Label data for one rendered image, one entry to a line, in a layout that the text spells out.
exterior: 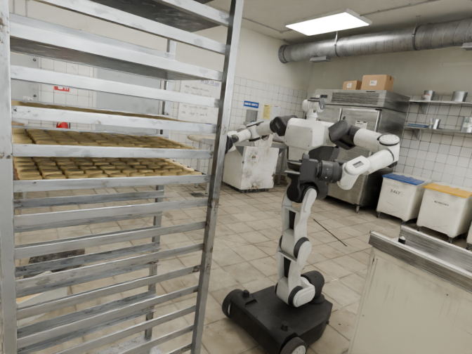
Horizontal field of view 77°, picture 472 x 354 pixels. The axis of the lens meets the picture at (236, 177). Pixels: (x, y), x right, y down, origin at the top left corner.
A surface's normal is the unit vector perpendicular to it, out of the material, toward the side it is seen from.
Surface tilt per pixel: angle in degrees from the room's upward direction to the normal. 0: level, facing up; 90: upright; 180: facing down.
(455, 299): 90
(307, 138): 90
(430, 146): 90
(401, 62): 90
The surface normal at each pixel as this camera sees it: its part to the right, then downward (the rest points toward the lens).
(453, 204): -0.79, 0.04
